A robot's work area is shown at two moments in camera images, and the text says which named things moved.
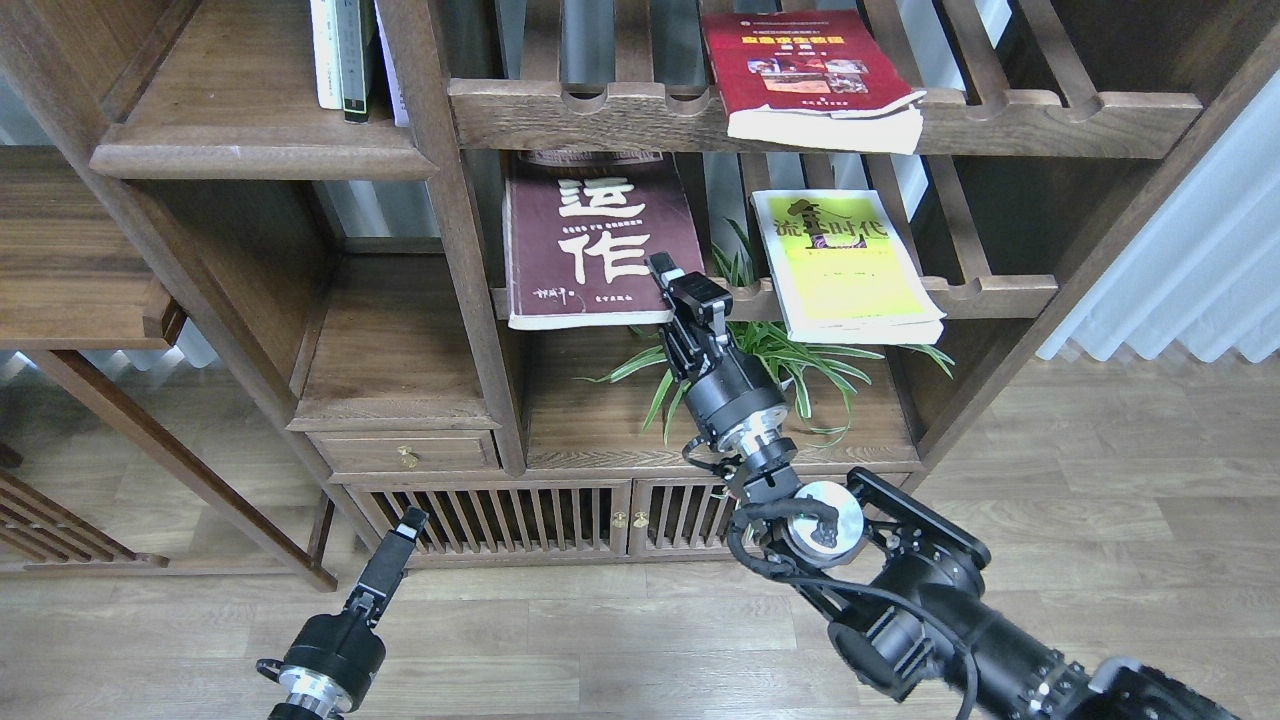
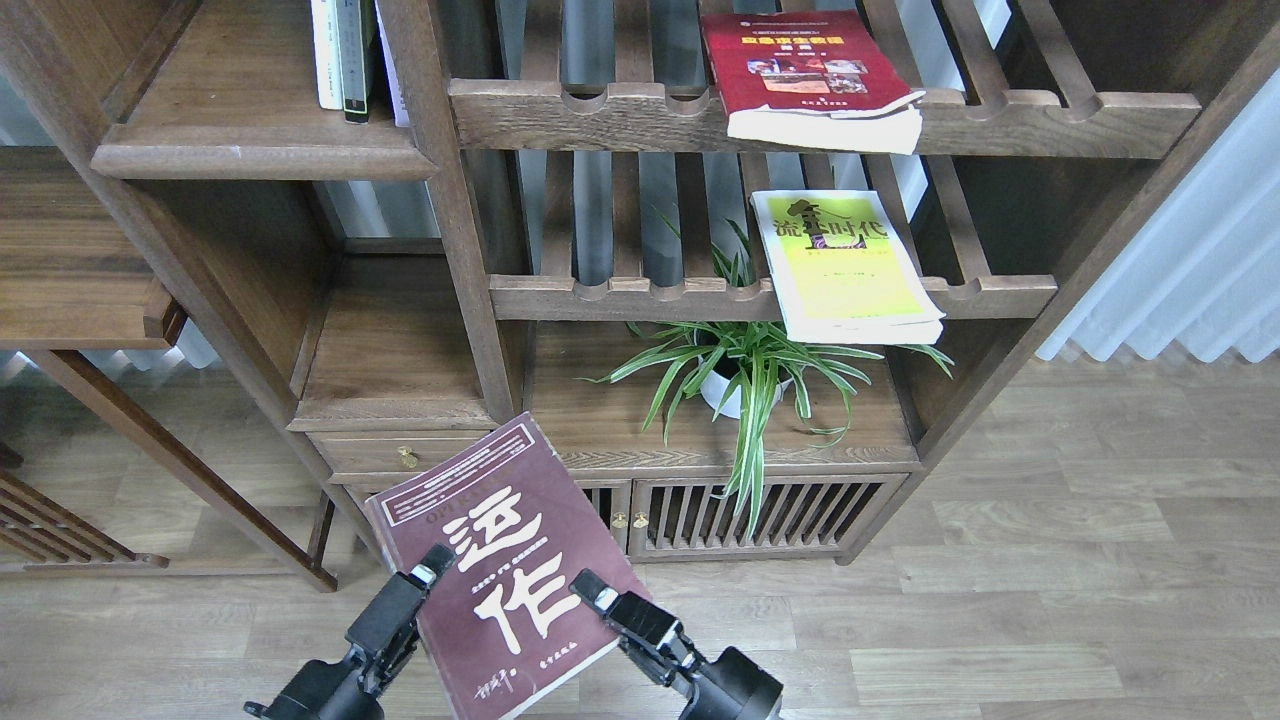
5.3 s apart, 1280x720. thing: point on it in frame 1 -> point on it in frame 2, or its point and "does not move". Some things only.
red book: x=816 y=78 does not move
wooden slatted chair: x=42 y=532 does not move
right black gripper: x=737 y=408 -> x=733 y=687
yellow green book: x=843 y=271 does not move
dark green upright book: x=353 y=34 does not move
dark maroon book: x=577 y=230 -> x=505 y=629
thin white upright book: x=398 y=95 does not move
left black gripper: x=338 y=657 -> x=382 y=634
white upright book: x=327 y=54 does not move
